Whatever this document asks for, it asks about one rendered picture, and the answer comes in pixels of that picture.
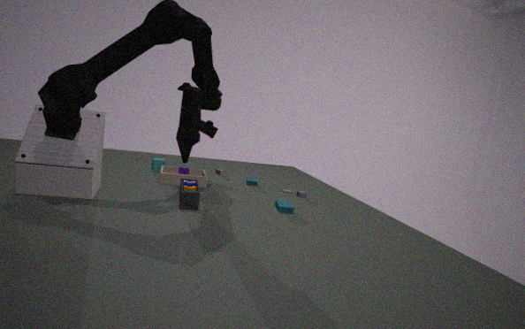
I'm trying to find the beige square tray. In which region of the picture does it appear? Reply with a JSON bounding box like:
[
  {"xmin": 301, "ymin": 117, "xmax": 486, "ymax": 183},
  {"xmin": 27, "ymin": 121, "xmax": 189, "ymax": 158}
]
[{"xmin": 159, "ymin": 165, "xmax": 207, "ymax": 187}]

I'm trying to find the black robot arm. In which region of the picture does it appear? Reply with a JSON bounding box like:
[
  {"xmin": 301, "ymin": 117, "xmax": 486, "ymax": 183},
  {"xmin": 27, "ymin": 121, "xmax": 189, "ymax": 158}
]
[{"xmin": 38, "ymin": 0, "xmax": 223, "ymax": 141}]

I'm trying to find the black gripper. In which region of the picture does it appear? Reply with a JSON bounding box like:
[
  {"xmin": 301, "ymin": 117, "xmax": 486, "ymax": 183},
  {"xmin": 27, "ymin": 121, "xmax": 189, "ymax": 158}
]
[{"xmin": 176, "ymin": 107, "xmax": 202, "ymax": 163}]

